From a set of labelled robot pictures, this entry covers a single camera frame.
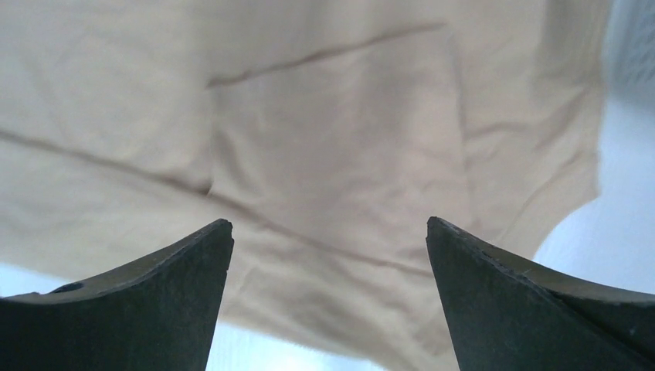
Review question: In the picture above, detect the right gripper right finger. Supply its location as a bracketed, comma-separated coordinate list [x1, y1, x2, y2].
[426, 216, 654, 370]

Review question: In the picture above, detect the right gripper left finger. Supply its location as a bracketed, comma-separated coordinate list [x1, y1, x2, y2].
[1, 220, 234, 370]

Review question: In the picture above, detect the beige t shirt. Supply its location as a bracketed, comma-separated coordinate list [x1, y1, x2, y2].
[1, 1, 611, 370]

